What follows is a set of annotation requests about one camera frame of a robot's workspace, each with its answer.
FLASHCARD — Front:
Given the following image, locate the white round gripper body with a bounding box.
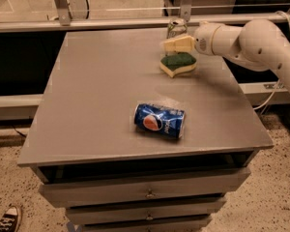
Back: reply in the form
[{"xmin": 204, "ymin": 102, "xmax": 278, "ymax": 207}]
[{"xmin": 193, "ymin": 21, "xmax": 222, "ymax": 56}]

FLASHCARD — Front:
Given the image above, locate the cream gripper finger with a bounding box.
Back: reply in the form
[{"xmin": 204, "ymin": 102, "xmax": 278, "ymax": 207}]
[{"xmin": 161, "ymin": 35, "xmax": 194, "ymax": 52}]

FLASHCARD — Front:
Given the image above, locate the white green 7up can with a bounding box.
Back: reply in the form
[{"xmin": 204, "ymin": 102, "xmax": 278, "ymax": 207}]
[{"xmin": 166, "ymin": 18, "xmax": 188, "ymax": 39}]

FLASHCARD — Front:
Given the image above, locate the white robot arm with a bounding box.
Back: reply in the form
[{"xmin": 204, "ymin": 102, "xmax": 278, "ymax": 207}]
[{"xmin": 162, "ymin": 19, "xmax": 290, "ymax": 94}]

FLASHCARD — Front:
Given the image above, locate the green yellow sponge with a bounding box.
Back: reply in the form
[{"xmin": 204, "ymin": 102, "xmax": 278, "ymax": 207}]
[{"xmin": 159, "ymin": 52, "xmax": 196, "ymax": 78}]

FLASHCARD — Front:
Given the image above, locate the blue pepsi can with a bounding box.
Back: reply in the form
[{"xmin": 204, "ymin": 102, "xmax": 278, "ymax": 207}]
[{"xmin": 134, "ymin": 103, "xmax": 186, "ymax": 139}]

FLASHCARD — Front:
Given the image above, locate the top grey drawer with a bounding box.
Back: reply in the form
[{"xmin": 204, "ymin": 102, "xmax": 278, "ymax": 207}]
[{"xmin": 40, "ymin": 167, "xmax": 250, "ymax": 208}]

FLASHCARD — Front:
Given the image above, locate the grey drawer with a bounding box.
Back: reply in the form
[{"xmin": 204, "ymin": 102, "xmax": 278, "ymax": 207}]
[
  {"xmin": 82, "ymin": 216, "xmax": 212, "ymax": 232},
  {"xmin": 40, "ymin": 167, "xmax": 250, "ymax": 208},
  {"xmin": 66, "ymin": 197, "xmax": 226, "ymax": 224}
]

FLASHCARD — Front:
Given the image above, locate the grey drawer cabinet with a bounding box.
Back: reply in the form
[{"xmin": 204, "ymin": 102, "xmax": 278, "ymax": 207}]
[{"xmin": 18, "ymin": 29, "xmax": 273, "ymax": 232}]

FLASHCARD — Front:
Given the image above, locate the middle grey drawer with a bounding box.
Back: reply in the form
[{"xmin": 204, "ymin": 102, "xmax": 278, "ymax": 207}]
[{"xmin": 66, "ymin": 197, "xmax": 226, "ymax": 224}]

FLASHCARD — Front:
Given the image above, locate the bottom grey drawer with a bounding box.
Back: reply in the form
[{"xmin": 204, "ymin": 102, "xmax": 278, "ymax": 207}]
[{"xmin": 82, "ymin": 216, "xmax": 212, "ymax": 232}]

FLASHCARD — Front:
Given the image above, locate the black white sneaker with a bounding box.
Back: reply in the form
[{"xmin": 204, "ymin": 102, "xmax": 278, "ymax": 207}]
[{"xmin": 0, "ymin": 206, "xmax": 22, "ymax": 232}]

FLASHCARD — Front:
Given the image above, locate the white cable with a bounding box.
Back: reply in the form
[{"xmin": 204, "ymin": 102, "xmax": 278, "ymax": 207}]
[{"xmin": 252, "ymin": 10, "xmax": 290, "ymax": 112}]

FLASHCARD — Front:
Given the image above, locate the metal railing frame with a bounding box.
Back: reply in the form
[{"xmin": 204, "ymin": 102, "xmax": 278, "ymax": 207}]
[{"xmin": 0, "ymin": 0, "xmax": 290, "ymax": 32}]

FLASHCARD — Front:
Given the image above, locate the black floor cable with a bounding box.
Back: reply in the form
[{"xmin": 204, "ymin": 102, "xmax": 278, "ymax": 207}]
[{"xmin": 11, "ymin": 125, "xmax": 29, "ymax": 139}]

